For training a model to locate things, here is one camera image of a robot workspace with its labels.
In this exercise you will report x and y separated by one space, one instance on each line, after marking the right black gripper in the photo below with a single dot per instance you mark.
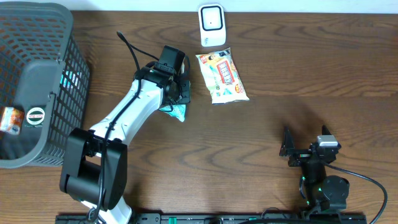
287 149

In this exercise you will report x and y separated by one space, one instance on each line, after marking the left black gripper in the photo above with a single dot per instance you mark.
183 94

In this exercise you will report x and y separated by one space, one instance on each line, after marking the teal wet wipes pack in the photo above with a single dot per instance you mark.
176 111

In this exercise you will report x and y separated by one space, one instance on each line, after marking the small orange snack packet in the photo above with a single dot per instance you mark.
11 120

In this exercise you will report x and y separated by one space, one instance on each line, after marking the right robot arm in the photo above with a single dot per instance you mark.
324 193

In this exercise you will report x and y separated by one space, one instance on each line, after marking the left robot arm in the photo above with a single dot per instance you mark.
94 168

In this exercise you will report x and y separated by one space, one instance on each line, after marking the white barcode scanner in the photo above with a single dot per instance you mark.
212 25

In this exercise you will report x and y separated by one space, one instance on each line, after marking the grey plastic mesh basket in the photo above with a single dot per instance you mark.
41 65

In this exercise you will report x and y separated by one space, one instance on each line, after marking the green round-label ointment box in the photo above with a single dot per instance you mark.
35 117

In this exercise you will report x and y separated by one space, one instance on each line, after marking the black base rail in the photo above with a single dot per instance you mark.
273 217

